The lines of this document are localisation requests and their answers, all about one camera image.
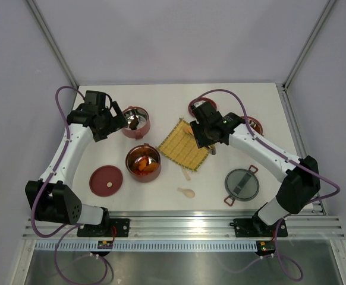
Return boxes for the red sausage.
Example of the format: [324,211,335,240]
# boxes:
[131,169,144,176]

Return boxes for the bamboo woven tray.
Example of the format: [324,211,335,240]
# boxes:
[157,118,210,172]

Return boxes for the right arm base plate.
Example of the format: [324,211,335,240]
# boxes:
[229,218,288,238]

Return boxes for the white slotted cable duct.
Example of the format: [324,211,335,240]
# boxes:
[35,240,257,252]

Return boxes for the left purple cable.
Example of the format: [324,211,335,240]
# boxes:
[30,85,114,283]

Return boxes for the back left red steel bowl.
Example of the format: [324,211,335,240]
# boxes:
[122,106,150,140]

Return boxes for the salmon slice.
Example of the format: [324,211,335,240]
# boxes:
[184,126,193,135]

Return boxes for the beige spoon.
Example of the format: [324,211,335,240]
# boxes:
[177,188,196,198]

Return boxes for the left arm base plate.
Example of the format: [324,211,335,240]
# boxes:
[77,218,130,238]

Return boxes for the dark chocolate pastry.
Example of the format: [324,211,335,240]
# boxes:
[128,117,140,130]

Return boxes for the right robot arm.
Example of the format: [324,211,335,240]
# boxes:
[190,102,320,236]

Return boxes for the aluminium rail frame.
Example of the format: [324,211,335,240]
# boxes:
[12,202,346,284]

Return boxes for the red steel bowl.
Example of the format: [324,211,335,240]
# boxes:
[122,106,150,140]
[241,116,264,136]
[125,143,161,183]

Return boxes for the right red steel bowl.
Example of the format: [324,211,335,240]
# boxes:
[241,116,264,136]

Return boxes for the fried chicken piece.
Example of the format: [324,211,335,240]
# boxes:
[143,162,159,173]

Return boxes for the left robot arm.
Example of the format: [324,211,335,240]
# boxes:
[25,90,127,238]

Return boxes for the front red steel bowl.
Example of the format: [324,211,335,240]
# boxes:
[125,143,161,183]

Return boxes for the metal tongs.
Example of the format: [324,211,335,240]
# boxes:
[205,145,216,155]

